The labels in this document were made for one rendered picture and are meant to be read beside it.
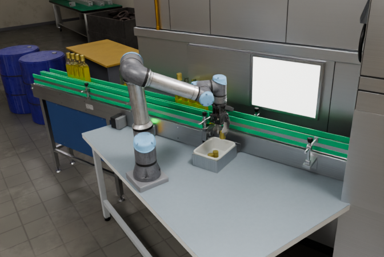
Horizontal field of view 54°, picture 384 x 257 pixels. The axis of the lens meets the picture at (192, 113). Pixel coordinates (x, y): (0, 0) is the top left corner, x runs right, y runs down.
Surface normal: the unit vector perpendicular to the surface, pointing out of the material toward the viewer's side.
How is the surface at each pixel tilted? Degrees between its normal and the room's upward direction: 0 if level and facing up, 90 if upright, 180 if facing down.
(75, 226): 0
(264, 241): 0
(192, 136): 90
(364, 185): 90
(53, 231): 0
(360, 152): 90
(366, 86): 90
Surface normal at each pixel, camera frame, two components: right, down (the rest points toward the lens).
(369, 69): -0.58, 0.36
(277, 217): -0.04, -0.91
